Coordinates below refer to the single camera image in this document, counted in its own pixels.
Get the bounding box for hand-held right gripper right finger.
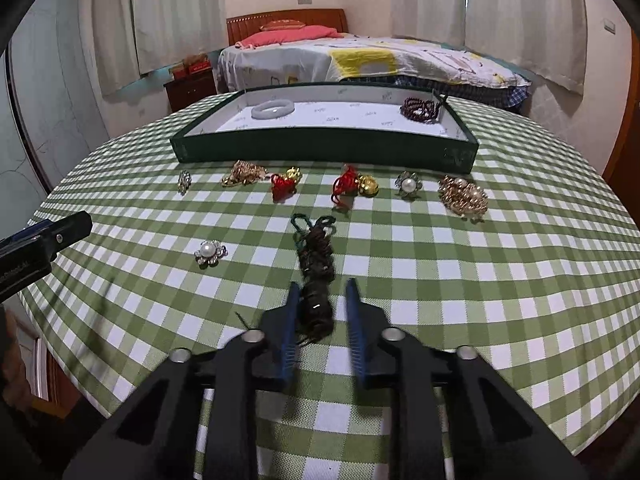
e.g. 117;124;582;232
345;277;588;480

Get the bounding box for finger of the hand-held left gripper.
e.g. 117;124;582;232
0;211;94;267

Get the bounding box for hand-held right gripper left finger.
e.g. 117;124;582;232
62;281;301;480

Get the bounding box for dark brown bead bracelet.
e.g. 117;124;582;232
291;213;337;346

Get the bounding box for pearl flower brooch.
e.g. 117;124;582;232
195;240;228;266
394;171;423;198

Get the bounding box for red knot small gold bell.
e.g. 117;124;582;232
270;167;303;204

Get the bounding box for red knot large gold bell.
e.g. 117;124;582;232
331;164;380;210

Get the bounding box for gold chain brooch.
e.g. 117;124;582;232
221;160;268;188

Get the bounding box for large gold pearl brooch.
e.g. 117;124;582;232
438;175;489;222

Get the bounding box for dark green jewelry tray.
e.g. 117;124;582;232
170;86;480;175

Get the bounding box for frosted glass door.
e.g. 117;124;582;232
0;0;110;223

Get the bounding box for dark wooden nightstand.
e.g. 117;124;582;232
164;67;218;113

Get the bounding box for narrow white curtain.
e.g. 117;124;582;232
390;0;469;50
91;0;142;96

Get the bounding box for red box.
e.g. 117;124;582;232
184;57;214;79

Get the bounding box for white jade bangle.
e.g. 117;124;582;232
251;101;295;120

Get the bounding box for wide white curtain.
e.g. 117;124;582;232
464;0;589;96
129;0;229;75

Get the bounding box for bed with patterned cover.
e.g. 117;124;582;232
217;35;533;96

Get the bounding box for pink pillow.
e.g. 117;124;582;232
235;25;346;50

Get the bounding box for wooden headboard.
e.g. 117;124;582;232
226;8;348;46

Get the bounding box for dark red bead bracelet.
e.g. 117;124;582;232
400;94;447;125

